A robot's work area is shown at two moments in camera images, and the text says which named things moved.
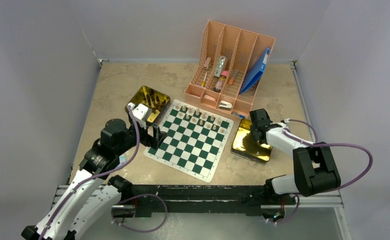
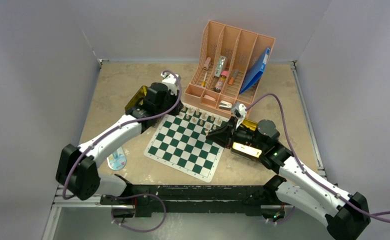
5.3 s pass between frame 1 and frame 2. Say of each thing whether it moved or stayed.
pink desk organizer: stayed
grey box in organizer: stayed
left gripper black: moved
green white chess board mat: stayed
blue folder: stayed
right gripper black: moved
